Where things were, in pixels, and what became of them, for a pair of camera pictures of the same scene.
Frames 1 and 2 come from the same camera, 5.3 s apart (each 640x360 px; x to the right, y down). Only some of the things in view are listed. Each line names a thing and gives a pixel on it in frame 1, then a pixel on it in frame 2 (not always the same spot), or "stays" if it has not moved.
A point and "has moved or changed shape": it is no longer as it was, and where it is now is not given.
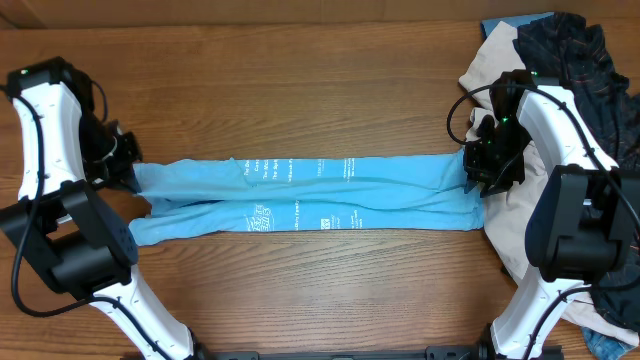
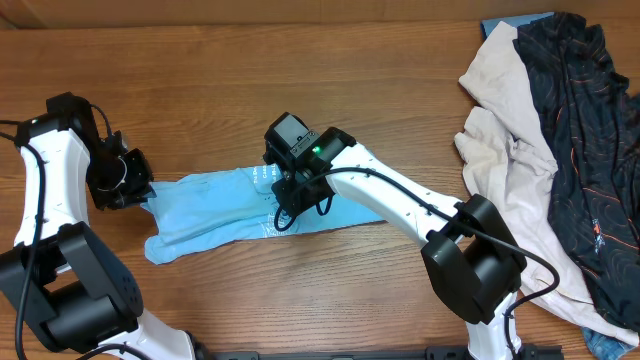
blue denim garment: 604,348 stays
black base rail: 433,353 stays
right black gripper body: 499,161 to 299,196
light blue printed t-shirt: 232,196 has moved or changed shape
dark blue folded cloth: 515,21 stays
